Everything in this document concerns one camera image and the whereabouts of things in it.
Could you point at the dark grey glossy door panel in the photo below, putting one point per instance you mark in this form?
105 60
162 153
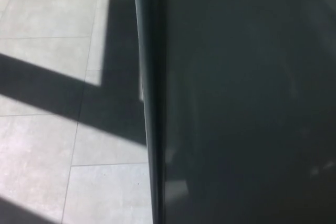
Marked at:
236 98

